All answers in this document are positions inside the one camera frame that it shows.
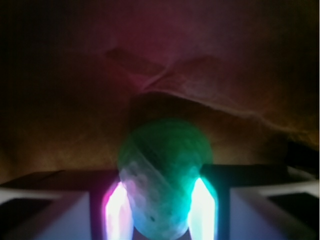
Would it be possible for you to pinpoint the green dimpled rubber ball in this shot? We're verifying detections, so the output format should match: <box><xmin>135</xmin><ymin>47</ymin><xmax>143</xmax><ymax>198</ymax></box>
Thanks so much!
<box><xmin>117</xmin><ymin>118</ymin><xmax>213</xmax><ymax>240</ymax></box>

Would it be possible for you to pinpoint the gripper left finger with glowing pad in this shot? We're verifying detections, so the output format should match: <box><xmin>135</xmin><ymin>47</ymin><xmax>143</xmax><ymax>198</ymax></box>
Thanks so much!
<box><xmin>0</xmin><ymin>170</ymin><xmax>133</xmax><ymax>240</ymax></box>

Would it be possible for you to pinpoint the brown paper bag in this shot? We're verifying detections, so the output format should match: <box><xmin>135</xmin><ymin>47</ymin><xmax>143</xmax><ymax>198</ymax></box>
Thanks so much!
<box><xmin>0</xmin><ymin>0</ymin><xmax>320</xmax><ymax>182</ymax></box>

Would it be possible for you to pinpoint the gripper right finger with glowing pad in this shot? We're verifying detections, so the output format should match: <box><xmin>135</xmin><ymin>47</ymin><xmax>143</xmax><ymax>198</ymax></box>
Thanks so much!
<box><xmin>188</xmin><ymin>164</ymin><xmax>320</xmax><ymax>240</ymax></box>

